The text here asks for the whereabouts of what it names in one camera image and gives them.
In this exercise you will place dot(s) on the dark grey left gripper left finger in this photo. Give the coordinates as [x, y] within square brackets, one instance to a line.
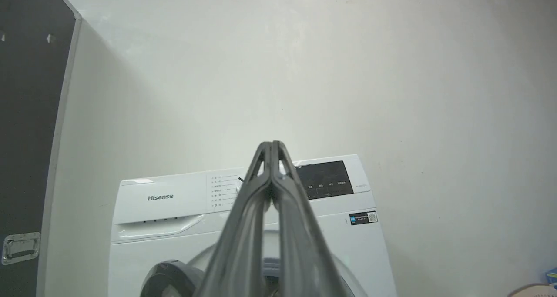
[237, 249]

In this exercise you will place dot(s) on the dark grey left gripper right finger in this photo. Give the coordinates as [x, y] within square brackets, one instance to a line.
[300, 245]

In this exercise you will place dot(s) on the round grey washing machine door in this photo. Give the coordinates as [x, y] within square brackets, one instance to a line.
[172, 279]

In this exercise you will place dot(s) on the white Hisense washing machine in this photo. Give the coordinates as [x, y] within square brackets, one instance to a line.
[174, 205]

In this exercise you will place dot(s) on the beige round object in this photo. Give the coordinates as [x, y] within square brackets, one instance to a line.
[537, 291]

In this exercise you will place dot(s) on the black flight case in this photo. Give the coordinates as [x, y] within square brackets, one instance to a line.
[26, 127]

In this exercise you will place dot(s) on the blue box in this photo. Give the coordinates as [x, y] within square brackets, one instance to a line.
[551, 277]

